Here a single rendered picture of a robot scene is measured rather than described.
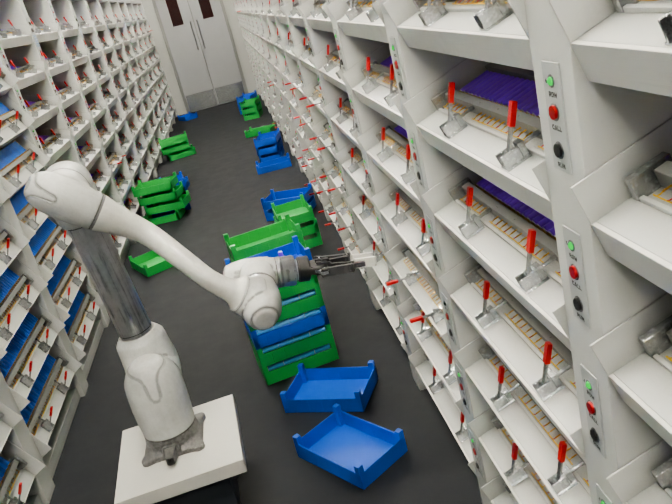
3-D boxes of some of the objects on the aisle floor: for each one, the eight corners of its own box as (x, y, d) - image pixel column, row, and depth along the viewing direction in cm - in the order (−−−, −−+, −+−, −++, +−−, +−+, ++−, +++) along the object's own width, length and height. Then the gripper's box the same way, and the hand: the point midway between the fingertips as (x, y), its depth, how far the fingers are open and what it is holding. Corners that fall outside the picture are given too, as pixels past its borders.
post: (496, 529, 179) (342, -243, 119) (482, 505, 187) (333, -225, 127) (569, 506, 180) (454, -269, 120) (553, 483, 189) (438, -250, 129)
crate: (298, 457, 226) (291, 436, 223) (341, 422, 238) (336, 402, 235) (363, 490, 204) (357, 468, 201) (408, 450, 216) (403, 429, 213)
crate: (285, 412, 251) (279, 394, 248) (304, 380, 269) (298, 362, 266) (364, 411, 240) (358, 392, 237) (378, 378, 258) (373, 359, 255)
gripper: (293, 272, 214) (369, 261, 218) (301, 291, 199) (382, 279, 203) (291, 249, 212) (367, 238, 215) (298, 266, 197) (380, 255, 200)
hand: (363, 260), depth 209 cm, fingers open, 3 cm apart
